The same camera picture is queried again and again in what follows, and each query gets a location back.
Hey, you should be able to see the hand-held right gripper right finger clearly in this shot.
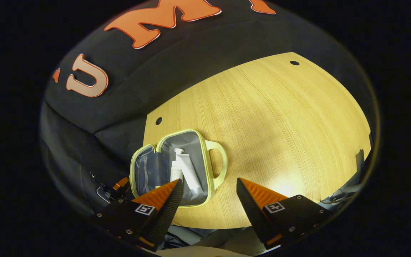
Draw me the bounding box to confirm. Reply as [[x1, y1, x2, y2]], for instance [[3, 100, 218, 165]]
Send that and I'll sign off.
[[236, 177, 334, 250]]

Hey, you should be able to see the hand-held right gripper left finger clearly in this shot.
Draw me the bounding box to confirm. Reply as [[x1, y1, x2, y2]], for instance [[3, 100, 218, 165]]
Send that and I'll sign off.
[[91, 178, 184, 252]]

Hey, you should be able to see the small white skincare tube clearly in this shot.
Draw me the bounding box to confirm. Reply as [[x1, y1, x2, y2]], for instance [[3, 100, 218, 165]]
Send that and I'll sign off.
[[170, 160, 184, 183]]

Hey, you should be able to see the pale yellow suitcase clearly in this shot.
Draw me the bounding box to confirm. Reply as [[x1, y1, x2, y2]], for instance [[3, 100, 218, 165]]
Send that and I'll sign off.
[[129, 128, 228, 208]]

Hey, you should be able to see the person's grey clothing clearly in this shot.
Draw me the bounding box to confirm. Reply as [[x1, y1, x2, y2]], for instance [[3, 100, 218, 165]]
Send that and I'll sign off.
[[161, 224, 263, 257]]

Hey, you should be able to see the grey chair frame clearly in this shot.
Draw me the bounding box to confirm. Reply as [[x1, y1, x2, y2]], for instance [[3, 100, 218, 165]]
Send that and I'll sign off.
[[320, 148, 366, 209]]

